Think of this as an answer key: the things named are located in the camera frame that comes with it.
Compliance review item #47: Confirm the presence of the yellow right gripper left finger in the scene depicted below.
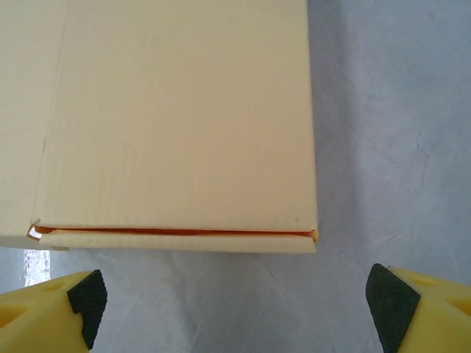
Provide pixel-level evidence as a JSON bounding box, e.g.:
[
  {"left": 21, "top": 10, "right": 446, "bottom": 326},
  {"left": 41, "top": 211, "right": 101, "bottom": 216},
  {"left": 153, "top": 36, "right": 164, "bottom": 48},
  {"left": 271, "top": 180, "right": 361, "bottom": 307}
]
[{"left": 0, "top": 269, "right": 108, "bottom": 353}]

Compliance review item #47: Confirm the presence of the yellow paper box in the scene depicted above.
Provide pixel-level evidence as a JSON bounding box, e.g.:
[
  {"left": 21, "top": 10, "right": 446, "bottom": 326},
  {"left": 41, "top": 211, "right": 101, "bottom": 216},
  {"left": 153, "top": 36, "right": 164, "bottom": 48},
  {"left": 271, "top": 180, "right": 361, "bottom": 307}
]
[{"left": 0, "top": 0, "right": 319, "bottom": 255}]

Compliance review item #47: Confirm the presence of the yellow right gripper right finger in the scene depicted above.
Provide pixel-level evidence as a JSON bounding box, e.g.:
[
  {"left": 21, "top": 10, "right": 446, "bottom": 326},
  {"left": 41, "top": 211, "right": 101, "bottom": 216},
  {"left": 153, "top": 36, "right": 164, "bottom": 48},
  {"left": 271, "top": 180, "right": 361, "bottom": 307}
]
[{"left": 366, "top": 263, "right": 471, "bottom": 353}]

